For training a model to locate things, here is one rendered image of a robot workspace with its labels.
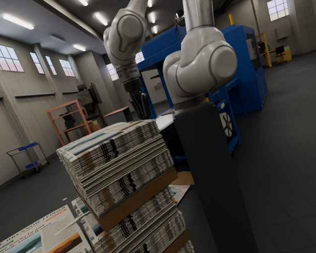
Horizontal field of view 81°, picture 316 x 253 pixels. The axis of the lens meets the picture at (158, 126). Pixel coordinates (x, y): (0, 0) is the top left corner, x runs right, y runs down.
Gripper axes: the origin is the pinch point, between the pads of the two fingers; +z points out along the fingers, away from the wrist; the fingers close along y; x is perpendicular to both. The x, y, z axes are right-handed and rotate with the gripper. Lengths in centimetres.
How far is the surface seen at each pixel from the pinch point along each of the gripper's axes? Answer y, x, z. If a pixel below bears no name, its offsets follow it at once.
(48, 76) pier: -937, 125, -240
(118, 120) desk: -597, 231, 49
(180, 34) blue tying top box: -89, 135, -63
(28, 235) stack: -10, -54, 19
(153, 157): 19.2, -13.3, 6.3
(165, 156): 19.2, -8.7, 8.5
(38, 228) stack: -11, -51, 19
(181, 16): -71, 123, -74
